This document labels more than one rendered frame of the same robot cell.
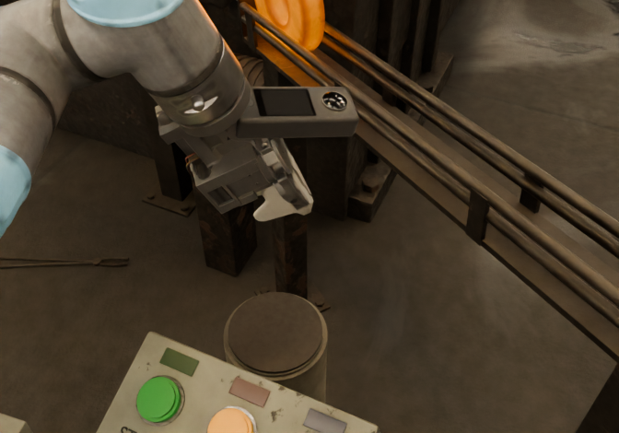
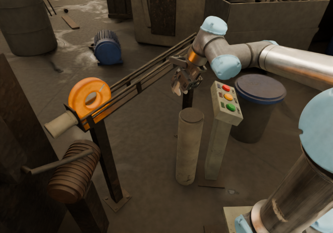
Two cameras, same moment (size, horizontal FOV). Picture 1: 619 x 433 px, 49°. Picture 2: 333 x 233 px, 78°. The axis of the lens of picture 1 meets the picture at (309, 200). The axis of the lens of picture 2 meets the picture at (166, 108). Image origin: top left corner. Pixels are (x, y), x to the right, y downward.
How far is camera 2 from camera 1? 106 cm
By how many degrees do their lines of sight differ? 75
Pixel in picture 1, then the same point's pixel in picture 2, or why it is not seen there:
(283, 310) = (185, 114)
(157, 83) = not seen: hidden behind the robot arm
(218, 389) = (223, 99)
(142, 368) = (227, 111)
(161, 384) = (229, 105)
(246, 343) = (197, 117)
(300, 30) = (109, 94)
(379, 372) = (139, 165)
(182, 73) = not seen: hidden behind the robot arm
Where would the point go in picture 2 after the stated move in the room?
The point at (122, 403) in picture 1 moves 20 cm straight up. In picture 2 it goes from (235, 113) to (247, 71)
